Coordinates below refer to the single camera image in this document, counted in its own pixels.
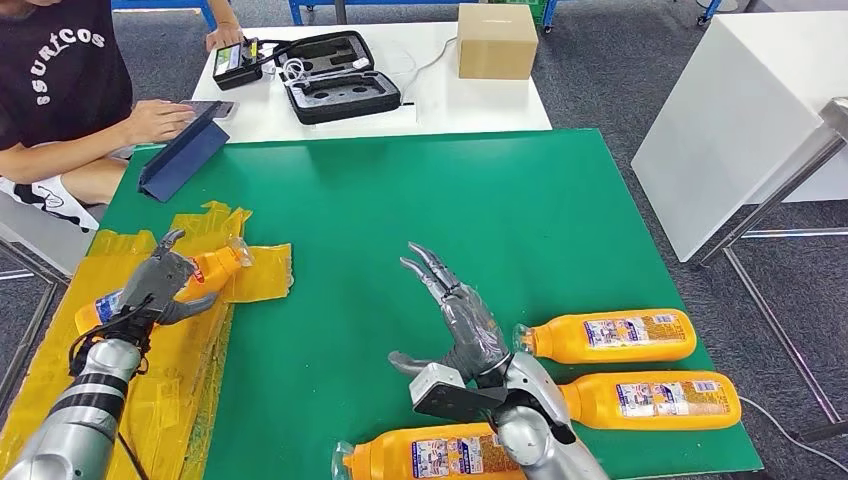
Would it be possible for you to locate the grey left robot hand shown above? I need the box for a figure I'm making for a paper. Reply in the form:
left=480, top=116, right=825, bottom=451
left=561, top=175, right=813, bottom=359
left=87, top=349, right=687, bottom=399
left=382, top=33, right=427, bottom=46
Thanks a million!
left=119, top=229, right=220, bottom=327

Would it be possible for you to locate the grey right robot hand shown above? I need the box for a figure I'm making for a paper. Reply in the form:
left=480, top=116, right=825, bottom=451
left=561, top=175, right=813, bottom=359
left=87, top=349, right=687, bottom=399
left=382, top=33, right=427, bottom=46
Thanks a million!
left=387, top=241, right=515, bottom=386

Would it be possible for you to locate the orange detergent bottle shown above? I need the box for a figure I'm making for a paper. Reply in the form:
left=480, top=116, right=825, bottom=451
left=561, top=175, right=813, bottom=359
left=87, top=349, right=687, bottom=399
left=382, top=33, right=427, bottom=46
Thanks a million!
left=331, top=422, right=531, bottom=480
left=513, top=308, right=698, bottom=366
left=559, top=370, right=743, bottom=433
left=74, top=239, right=254, bottom=336

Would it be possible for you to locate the smartphone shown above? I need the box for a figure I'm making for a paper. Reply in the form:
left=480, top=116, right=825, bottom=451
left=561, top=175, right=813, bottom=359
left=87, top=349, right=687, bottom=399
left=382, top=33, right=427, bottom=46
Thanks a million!
left=180, top=99, right=237, bottom=122

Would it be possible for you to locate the blue folding tablet case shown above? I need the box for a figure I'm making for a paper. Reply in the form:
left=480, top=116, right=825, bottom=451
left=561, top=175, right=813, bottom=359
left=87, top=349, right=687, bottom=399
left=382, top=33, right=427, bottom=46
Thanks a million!
left=138, top=101, right=232, bottom=203

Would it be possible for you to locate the grey stool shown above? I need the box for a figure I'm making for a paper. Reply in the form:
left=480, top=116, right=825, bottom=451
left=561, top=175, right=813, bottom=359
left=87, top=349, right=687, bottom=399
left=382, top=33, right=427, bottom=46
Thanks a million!
left=0, top=195, right=107, bottom=276

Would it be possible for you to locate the person's right hand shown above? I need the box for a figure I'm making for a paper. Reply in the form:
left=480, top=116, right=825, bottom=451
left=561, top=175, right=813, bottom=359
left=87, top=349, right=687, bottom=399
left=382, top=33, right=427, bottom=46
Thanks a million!
left=125, top=99, right=197, bottom=146

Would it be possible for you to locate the person's hand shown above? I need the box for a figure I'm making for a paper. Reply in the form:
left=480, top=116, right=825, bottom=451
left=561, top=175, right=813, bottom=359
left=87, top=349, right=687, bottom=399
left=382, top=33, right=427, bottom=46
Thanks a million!
left=125, top=99, right=197, bottom=146
left=205, top=21, right=245, bottom=53

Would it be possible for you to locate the white table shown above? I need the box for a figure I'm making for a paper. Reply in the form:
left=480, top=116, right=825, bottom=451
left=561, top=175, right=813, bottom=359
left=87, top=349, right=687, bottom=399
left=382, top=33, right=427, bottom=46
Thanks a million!
left=190, top=23, right=553, bottom=144

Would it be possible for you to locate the person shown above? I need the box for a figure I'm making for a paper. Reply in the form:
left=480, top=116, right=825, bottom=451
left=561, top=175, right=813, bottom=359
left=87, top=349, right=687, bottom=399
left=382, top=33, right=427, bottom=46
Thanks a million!
left=0, top=0, right=246, bottom=233

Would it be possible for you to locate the black device with screen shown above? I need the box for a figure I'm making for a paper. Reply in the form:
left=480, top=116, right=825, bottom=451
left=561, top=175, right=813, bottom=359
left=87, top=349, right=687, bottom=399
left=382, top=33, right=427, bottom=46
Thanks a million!
left=212, top=37, right=266, bottom=92

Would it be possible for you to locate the person's left hand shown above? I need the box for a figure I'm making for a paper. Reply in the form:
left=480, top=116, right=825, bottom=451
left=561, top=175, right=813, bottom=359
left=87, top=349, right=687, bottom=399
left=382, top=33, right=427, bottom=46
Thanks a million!
left=205, top=21, right=245, bottom=53

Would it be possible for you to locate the black foam-lined case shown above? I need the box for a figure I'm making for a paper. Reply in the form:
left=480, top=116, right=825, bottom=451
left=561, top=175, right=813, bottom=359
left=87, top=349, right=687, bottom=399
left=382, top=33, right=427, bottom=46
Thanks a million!
left=272, top=30, right=403, bottom=126

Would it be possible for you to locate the brown cardboard box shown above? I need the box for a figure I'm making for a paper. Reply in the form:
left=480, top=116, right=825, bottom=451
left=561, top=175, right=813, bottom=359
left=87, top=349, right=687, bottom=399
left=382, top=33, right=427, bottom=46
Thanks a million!
left=457, top=3, right=540, bottom=81

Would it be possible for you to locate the white cabinet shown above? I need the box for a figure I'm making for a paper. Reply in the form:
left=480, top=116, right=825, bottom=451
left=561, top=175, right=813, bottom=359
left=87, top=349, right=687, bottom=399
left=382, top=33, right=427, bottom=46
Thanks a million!
left=630, top=11, right=848, bottom=264

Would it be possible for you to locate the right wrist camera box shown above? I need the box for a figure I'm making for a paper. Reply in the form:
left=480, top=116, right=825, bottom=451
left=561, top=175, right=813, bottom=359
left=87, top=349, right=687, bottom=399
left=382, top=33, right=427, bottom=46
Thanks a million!
left=408, top=362, right=508, bottom=425

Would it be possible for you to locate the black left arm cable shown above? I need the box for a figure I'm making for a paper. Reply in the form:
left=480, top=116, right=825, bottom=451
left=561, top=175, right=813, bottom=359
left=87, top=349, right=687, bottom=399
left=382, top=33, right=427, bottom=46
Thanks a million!
left=68, top=301, right=150, bottom=480

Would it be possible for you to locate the steel stool frame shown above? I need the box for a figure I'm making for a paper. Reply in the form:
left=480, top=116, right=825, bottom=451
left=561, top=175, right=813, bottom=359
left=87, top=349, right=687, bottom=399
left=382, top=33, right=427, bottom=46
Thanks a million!
left=0, top=237, right=71, bottom=407

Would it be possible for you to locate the white coiled cable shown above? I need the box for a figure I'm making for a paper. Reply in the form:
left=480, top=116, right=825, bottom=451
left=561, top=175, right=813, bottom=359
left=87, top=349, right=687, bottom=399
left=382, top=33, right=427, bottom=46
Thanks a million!
left=281, top=56, right=372, bottom=87

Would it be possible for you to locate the thin grey table cable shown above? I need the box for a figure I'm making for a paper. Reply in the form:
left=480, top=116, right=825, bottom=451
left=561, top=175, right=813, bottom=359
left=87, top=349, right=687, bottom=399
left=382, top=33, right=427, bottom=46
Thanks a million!
left=399, top=36, right=460, bottom=104

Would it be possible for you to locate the blue metal rack frame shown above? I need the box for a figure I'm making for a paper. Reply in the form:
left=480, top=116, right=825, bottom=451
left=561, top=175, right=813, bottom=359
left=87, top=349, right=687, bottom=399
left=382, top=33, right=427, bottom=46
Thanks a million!
left=288, top=0, right=561, bottom=34
left=109, top=0, right=220, bottom=31

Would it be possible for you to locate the white floor cable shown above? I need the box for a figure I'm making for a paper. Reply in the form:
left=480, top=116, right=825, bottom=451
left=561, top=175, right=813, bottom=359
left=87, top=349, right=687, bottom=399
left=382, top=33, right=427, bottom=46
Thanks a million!
left=738, top=396, right=848, bottom=473

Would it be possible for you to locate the steel table frame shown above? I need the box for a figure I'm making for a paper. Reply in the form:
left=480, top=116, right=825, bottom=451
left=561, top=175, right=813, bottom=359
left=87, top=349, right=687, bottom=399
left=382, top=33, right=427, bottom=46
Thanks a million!
left=692, top=96, right=848, bottom=445

